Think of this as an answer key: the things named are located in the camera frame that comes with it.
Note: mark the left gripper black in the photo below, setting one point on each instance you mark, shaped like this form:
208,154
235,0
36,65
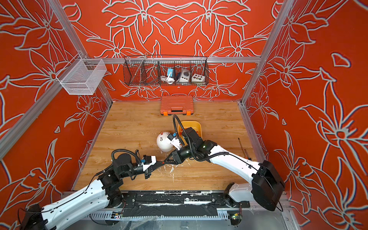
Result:
157,163

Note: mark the white dome with screws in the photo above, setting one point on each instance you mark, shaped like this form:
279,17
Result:
163,143

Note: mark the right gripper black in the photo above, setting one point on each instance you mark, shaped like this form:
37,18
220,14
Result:
177,157

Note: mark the orange handled screwdriver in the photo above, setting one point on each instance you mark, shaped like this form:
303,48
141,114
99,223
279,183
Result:
244,150

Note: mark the clear plastic wall bin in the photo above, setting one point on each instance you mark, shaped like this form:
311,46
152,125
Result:
82,78

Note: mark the orange tool case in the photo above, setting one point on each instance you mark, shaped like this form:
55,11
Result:
177,104

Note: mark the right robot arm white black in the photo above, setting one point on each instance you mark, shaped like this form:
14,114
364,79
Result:
266,183

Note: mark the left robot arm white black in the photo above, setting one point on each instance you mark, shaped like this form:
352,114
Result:
102,192

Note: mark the yellow plastic tray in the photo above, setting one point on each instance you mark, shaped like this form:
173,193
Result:
193,124

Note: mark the white socket block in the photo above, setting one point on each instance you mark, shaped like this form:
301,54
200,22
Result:
197,78

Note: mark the black wire wall basket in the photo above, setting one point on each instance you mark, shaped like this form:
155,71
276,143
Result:
150,70

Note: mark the blue white small box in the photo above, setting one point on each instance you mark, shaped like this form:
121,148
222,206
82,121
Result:
170,73

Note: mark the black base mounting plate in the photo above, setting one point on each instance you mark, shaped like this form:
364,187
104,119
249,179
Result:
177,203

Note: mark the white power adapter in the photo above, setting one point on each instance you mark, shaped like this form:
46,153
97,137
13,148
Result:
184,76

